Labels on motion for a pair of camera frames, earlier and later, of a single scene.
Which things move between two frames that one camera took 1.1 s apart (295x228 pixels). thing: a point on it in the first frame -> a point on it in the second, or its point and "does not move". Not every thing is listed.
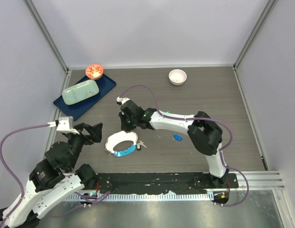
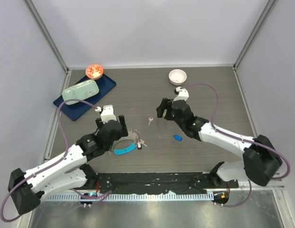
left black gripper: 95,130 -> 123,131
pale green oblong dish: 80,91 does not move
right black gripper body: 129,124 -> 170,115
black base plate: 161,183 does not move
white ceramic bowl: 177,77 does not move
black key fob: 138,147 does not move
